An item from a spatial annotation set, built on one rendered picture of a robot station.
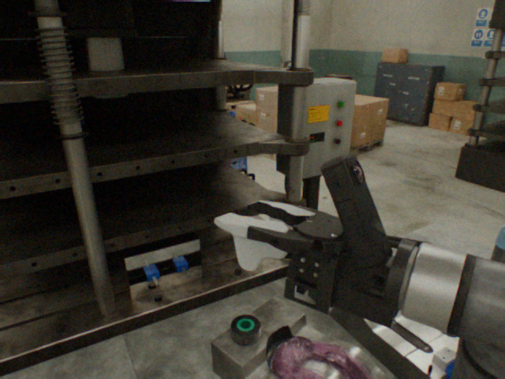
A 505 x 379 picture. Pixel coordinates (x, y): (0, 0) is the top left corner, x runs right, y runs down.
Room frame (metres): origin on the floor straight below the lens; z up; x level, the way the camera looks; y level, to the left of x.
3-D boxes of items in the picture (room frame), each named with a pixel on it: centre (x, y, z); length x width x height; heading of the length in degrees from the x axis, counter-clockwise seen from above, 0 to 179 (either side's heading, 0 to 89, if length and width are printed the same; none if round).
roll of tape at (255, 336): (0.76, 0.02, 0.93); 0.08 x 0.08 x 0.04
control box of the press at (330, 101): (1.62, -0.27, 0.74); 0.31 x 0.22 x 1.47; 119
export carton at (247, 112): (6.21, -0.02, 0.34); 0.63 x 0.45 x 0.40; 35
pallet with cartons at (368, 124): (5.90, -1.36, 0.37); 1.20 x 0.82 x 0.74; 43
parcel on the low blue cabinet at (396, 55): (7.90, -2.82, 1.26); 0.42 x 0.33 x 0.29; 35
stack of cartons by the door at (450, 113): (6.80, -3.71, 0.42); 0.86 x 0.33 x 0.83; 35
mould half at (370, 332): (0.91, -0.43, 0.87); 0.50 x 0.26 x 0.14; 29
